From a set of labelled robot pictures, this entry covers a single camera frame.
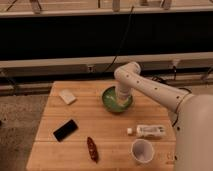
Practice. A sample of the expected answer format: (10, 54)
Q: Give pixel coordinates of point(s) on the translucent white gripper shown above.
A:
(122, 96)

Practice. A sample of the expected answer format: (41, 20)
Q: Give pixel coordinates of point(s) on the green ceramic bowl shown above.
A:
(109, 100)

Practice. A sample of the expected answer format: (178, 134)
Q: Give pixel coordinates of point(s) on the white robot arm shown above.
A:
(194, 140)

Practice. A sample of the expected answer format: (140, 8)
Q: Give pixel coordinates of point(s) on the clear plastic bottle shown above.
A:
(148, 131)

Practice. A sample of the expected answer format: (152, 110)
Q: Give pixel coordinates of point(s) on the white paper cup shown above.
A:
(142, 151)

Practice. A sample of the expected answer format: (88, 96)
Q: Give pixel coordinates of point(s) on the white sponge block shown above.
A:
(67, 96)

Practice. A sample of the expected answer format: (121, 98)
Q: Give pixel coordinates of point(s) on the dried red chili pepper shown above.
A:
(92, 149)

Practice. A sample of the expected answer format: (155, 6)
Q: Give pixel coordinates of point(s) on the black smartphone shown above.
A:
(65, 130)

